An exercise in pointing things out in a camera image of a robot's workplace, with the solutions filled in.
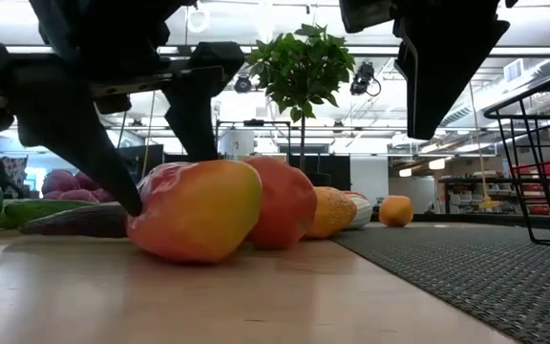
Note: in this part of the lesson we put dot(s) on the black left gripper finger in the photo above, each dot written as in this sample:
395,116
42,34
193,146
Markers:
65,119
198,124

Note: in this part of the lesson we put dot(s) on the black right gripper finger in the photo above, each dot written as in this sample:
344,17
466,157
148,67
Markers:
437,71

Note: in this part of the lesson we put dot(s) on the red and yellow mango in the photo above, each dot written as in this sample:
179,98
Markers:
198,215

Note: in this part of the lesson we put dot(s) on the green cucumber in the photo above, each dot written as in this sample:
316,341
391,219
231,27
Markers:
41,209

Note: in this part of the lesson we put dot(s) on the dark purple eggplant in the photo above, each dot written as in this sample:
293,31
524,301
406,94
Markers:
79,222

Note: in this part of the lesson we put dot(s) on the orange-red tomato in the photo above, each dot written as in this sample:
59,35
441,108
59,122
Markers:
287,205

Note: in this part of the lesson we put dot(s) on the yellow-orange lemon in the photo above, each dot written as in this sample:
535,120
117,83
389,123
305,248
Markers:
395,211

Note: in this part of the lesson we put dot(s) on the orange textured fruit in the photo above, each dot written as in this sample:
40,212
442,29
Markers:
332,212

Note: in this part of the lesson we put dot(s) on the white cylinder tank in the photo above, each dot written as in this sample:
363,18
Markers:
237,143

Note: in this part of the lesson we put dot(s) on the black monitor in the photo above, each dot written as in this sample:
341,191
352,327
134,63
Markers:
153,162

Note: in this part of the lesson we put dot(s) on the black ceiling spotlight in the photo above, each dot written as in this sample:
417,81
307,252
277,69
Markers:
243,84
363,76

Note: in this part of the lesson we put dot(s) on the white air vent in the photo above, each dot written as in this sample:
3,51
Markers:
514,70

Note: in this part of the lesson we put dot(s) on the glowing ceiling lamp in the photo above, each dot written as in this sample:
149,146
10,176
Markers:
405,172
437,164

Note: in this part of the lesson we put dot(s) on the green tree in black pot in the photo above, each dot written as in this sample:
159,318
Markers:
299,71

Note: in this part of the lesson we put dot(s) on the storage shelf with bins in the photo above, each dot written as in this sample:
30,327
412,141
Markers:
475,196

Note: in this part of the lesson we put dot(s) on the black partition panels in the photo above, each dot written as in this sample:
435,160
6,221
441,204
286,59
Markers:
339,172

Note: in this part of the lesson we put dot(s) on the grey woven placemat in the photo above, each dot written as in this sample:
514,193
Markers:
471,277

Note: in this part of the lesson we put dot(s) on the black metal frame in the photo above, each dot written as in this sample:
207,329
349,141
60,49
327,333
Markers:
256,122

